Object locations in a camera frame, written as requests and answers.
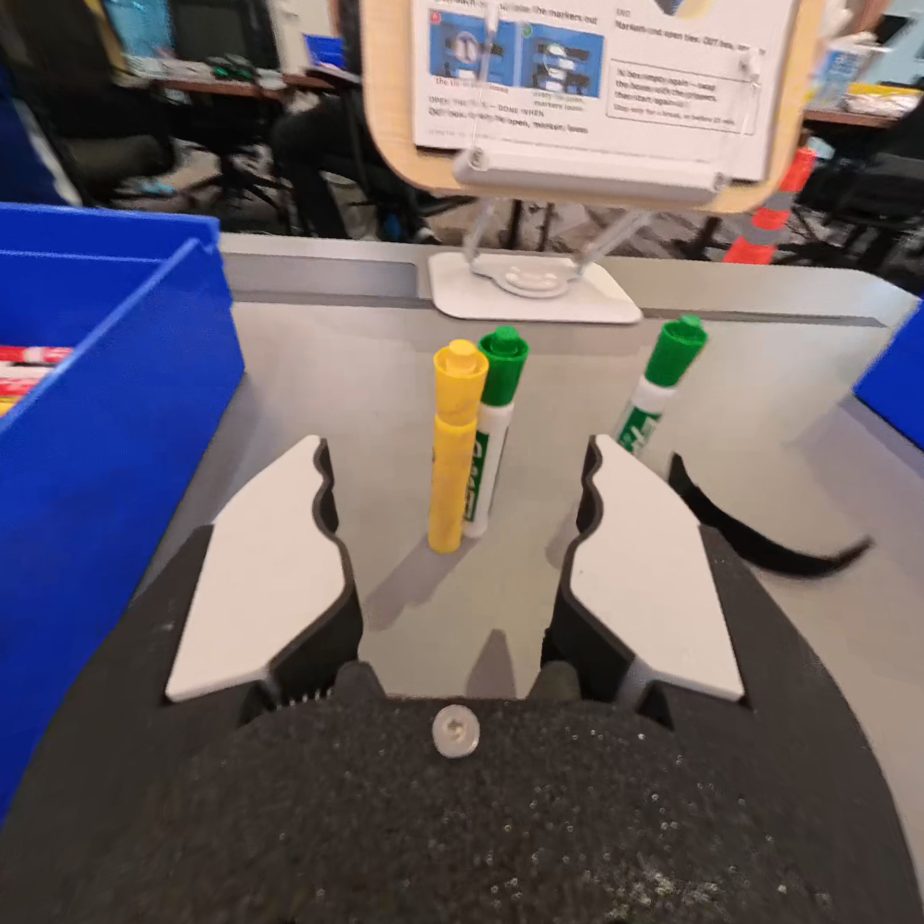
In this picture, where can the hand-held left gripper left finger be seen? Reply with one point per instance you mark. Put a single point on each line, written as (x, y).
(260, 577)

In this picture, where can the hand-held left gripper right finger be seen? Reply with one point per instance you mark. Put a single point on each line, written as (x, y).
(650, 577)

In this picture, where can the blue plastic bin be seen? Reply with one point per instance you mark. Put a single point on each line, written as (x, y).
(108, 469)
(895, 382)

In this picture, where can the green dry erase marker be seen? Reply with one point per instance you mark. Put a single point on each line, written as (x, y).
(502, 375)
(668, 361)

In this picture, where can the yellow highlighter marker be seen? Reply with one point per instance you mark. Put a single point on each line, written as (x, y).
(451, 462)

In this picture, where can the grey desk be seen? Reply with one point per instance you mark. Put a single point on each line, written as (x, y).
(325, 361)

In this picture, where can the wooden white book stand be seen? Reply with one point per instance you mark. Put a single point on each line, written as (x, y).
(534, 296)

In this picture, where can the bundle of colored markers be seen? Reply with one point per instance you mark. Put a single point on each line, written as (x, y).
(29, 368)

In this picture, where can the orange traffic cone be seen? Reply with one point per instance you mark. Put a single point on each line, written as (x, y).
(769, 216)

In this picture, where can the black office chair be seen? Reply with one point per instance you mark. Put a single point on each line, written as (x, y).
(325, 159)

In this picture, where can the printed instruction sheet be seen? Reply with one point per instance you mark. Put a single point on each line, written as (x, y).
(650, 108)

